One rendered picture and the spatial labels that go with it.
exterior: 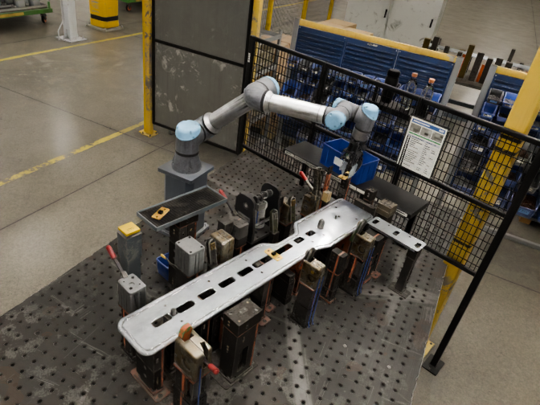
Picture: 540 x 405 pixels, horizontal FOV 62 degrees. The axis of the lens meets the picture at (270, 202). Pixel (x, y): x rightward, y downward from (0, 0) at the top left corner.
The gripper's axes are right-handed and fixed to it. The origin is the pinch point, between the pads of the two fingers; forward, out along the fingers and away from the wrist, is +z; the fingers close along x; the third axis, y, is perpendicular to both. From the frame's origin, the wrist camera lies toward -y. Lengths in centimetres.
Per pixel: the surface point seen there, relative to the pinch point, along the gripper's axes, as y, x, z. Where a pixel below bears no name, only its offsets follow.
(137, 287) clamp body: 102, -23, 24
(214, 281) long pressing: 76, -9, 28
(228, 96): -149, -190, 74
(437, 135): -53, 20, -16
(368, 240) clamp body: 9.3, 24.2, 19.7
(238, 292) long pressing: 73, 1, 27
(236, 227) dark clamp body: 50, -21, 22
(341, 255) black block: 21.2, 18.7, 25.7
